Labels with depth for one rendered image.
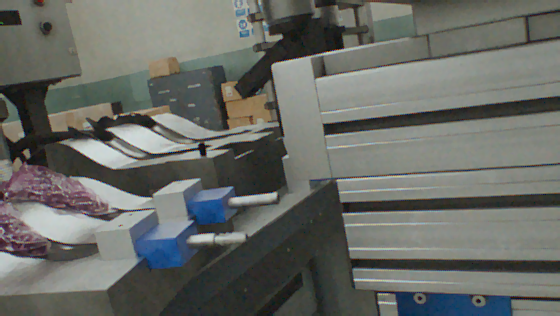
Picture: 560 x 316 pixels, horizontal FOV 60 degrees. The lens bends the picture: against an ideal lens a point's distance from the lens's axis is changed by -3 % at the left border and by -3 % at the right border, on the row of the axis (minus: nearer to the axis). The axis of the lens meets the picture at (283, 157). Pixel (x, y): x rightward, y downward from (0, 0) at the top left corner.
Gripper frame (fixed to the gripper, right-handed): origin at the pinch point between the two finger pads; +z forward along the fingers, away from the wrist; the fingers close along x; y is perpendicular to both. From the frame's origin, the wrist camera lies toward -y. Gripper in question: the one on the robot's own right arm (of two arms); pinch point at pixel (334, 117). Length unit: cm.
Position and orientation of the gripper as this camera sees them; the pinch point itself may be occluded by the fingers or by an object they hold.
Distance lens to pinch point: 115.0
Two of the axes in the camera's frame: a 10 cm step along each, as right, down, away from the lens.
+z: 1.9, 9.6, 1.9
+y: 5.0, 0.7, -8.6
